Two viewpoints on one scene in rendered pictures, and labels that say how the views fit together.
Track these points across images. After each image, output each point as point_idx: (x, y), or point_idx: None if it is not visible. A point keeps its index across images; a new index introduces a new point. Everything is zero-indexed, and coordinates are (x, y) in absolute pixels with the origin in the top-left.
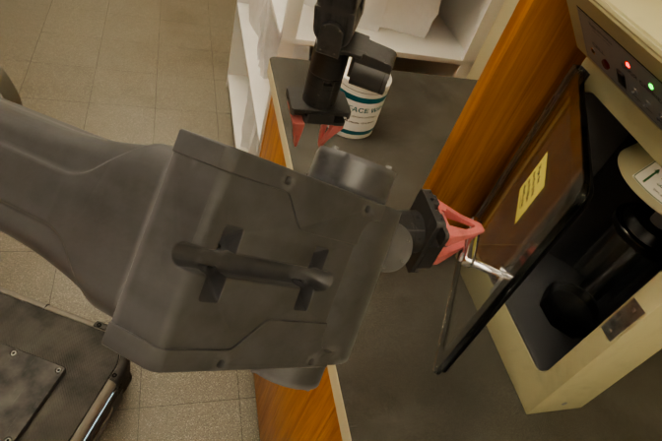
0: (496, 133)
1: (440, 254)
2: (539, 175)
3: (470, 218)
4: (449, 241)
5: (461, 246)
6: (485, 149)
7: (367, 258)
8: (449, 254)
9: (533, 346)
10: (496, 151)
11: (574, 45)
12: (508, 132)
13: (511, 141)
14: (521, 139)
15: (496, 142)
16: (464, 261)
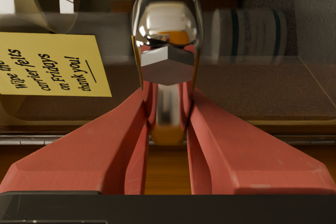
0: (155, 184)
1: (224, 177)
2: (4, 71)
3: (322, 149)
4: (48, 175)
5: (196, 111)
6: (186, 186)
7: None
8: (228, 132)
9: None
10: (187, 170)
11: (20, 155)
12: (152, 168)
13: (167, 158)
14: (163, 148)
15: (171, 176)
16: (155, 29)
